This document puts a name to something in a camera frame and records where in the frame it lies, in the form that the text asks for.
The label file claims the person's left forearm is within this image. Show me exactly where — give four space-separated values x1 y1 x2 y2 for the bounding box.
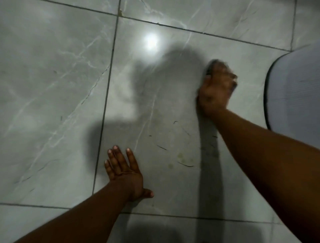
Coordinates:
14 182 131 243

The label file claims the person's right hand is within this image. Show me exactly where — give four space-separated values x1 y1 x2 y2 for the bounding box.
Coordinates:
197 60 238 117

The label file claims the person's left hand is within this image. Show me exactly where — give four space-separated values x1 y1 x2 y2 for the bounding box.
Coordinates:
104 145 155 203

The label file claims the person's right forearm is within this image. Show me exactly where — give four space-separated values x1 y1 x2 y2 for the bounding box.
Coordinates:
209 109 320 243

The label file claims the dark scrubbing pad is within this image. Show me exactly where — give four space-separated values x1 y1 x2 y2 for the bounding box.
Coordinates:
205 59 221 76

